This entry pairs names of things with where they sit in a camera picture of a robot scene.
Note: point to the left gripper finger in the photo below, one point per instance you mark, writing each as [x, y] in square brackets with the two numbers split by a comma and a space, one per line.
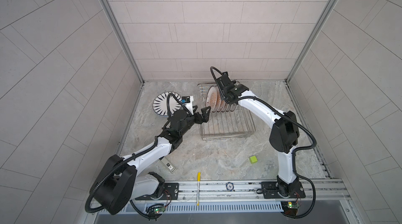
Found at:
[205, 113]
[198, 118]

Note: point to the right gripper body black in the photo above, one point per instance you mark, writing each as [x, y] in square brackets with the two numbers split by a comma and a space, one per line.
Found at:
[224, 94]

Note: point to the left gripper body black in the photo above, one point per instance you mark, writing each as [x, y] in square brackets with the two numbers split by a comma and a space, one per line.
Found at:
[187, 121]

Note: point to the orange sunburst plate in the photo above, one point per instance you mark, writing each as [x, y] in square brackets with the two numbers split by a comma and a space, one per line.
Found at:
[224, 107]
[211, 98]
[221, 105]

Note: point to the black striped white plate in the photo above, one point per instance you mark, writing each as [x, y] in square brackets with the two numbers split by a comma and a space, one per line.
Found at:
[160, 104]

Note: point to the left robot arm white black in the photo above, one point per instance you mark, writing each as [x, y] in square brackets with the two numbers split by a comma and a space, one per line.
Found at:
[120, 179]

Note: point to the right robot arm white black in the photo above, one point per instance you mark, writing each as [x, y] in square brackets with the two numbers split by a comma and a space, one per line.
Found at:
[284, 134]

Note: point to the rearmost white plate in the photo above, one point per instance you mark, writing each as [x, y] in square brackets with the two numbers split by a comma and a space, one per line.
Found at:
[233, 107]

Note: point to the black silver remote tool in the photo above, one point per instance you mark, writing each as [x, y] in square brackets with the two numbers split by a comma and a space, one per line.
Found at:
[168, 165]

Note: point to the yellow white pen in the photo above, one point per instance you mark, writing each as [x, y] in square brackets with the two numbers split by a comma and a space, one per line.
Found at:
[198, 189]

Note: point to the green cube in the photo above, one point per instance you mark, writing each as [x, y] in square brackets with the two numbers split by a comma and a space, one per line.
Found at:
[253, 159]

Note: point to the round blue white token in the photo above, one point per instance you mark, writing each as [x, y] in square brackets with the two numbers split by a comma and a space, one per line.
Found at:
[229, 186]

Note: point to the left circuit board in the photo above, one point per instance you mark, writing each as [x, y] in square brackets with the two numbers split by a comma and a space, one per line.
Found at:
[155, 211]

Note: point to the circuit board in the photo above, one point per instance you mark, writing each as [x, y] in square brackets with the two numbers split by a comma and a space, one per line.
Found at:
[155, 211]
[290, 208]

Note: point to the right circuit board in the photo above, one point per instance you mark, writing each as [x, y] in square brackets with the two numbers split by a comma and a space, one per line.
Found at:
[290, 208]

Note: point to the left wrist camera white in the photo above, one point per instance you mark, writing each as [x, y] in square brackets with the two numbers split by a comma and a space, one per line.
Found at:
[188, 103]

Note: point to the metal wire dish rack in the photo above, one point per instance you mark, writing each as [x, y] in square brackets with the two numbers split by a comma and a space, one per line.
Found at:
[228, 125]

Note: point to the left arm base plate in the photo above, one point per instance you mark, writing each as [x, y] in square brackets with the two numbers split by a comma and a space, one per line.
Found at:
[164, 192]

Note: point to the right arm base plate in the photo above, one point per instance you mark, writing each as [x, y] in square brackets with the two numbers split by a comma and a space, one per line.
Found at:
[271, 190]

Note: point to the aluminium mounting rail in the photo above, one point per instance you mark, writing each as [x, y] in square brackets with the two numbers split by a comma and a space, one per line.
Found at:
[249, 191]

